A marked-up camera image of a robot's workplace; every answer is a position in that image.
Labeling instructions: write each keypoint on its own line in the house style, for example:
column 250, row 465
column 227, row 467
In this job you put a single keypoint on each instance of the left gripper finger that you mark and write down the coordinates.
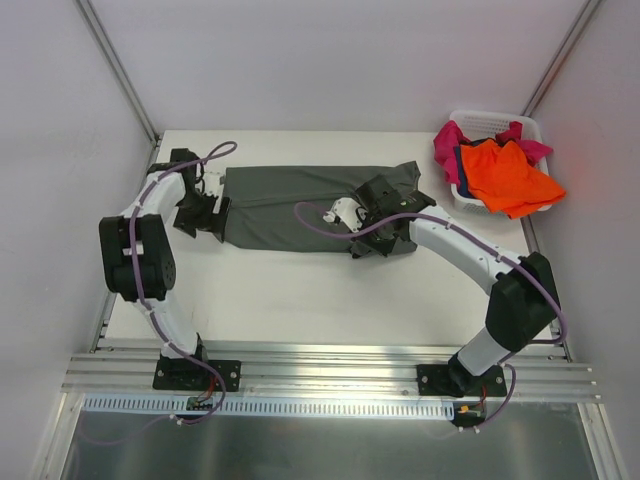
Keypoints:
column 184, row 222
column 219, row 217

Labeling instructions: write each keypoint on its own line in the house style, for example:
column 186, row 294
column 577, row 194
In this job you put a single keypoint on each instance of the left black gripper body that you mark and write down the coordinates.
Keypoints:
column 212, row 215

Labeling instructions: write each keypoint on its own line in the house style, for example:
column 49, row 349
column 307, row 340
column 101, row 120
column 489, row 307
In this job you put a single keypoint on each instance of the dark grey t-shirt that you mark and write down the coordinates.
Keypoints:
column 270, row 205

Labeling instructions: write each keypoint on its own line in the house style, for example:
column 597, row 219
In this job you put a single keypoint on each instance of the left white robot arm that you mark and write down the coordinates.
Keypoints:
column 138, row 261

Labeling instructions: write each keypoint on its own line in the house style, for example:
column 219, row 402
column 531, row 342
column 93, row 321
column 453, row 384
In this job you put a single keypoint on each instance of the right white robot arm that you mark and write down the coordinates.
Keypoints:
column 522, row 293

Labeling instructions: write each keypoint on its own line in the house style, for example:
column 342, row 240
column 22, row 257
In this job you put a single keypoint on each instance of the navy blue t-shirt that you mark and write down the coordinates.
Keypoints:
column 463, row 186

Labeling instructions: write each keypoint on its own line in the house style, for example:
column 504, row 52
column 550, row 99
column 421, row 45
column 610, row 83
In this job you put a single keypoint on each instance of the magenta t-shirt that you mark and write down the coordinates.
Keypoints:
column 451, row 136

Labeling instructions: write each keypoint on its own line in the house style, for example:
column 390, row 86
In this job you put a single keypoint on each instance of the orange t-shirt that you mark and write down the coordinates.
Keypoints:
column 502, row 178

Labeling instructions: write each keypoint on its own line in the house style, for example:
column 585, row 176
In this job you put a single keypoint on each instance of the white plastic laundry basket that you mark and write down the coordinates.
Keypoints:
column 479, row 126

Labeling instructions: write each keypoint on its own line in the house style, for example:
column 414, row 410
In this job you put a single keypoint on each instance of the left small circuit board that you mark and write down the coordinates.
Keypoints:
column 199, row 403

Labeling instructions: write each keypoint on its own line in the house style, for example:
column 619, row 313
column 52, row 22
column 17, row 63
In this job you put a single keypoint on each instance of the small circuit board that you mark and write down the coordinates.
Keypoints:
column 472, row 410
column 199, row 403

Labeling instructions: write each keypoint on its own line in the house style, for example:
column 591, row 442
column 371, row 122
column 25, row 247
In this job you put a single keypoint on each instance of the right small circuit board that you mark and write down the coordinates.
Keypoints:
column 472, row 410

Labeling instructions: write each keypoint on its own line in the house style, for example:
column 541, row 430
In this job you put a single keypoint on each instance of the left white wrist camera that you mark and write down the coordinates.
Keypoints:
column 213, row 184

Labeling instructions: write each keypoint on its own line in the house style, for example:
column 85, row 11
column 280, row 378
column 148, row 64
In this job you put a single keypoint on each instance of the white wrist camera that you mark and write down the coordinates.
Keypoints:
column 345, row 211
column 213, row 184

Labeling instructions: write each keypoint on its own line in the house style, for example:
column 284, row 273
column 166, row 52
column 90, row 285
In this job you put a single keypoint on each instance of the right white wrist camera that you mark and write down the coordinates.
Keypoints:
column 345, row 211

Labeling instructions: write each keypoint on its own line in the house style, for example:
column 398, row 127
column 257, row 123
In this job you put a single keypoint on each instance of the aluminium mounting rail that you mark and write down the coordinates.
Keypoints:
column 543, row 373

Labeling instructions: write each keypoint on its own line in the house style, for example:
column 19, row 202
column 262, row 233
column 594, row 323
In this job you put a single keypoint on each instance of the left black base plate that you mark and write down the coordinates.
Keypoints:
column 184, row 375

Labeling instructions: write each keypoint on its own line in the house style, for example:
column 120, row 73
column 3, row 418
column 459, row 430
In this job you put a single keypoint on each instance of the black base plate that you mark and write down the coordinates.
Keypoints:
column 445, row 380
column 184, row 375

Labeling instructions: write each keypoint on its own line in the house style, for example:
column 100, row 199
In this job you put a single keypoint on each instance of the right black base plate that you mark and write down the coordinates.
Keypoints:
column 445, row 380

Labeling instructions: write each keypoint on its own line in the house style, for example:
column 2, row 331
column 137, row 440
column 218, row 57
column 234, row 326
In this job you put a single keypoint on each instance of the white slotted cable duct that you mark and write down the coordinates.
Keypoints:
column 273, row 407

